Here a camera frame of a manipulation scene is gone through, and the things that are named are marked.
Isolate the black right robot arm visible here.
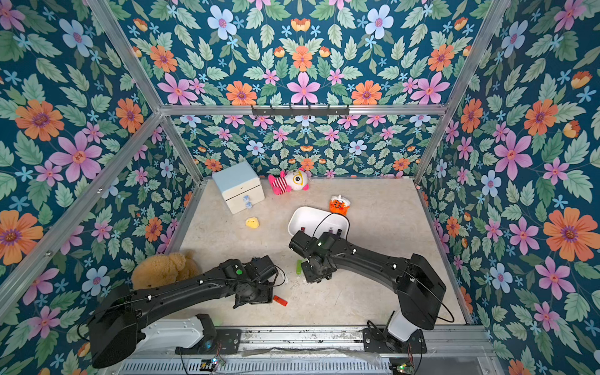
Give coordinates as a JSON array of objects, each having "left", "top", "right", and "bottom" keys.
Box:
[{"left": 289, "top": 231, "right": 447, "bottom": 342}]

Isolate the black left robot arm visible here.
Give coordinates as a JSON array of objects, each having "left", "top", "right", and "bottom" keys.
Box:
[{"left": 87, "top": 256, "right": 279, "bottom": 369}]

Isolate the white storage box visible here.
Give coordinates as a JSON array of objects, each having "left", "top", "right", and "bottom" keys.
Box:
[{"left": 287, "top": 206, "right": 350, "bottom": 238}]

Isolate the orange tiger toy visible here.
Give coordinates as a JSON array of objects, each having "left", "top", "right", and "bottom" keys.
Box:
[{"left": 329, "top": 195, "right": 351, "bottom": 216}]

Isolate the yellow chick toy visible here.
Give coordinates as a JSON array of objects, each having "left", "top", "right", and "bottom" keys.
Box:
[{"left": 245, "top": 217, "right": 260, "bottom": 229}]

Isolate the pink striped plush fish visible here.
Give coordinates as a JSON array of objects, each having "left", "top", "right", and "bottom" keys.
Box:
[{"left": 268, "top": 168, "right": 311, "bottom": 195}]

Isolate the brown teddy bear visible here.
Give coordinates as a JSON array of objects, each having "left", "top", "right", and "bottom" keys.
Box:
[{"left": 131, "top": 252, "right": 200, "bottom": 290}]

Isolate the light blue drawer cabinet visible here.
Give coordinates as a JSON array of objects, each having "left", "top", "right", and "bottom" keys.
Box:
[{"left": 212, "top": 161, "right": 265, "bottom": 214}]

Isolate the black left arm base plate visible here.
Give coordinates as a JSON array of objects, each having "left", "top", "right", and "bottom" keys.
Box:
[{"left": 175, "top": 329, "right": 242, "bottom": 356}]

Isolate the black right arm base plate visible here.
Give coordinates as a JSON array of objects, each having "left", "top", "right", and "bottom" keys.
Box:
[{"left": 362, "top": 327, "right": 428, "bottom": 354}]

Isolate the black wall hook rail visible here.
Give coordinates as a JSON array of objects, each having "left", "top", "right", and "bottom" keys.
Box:
[{"left": 251, "top": 105, "right": 350, "bottom": 117}]

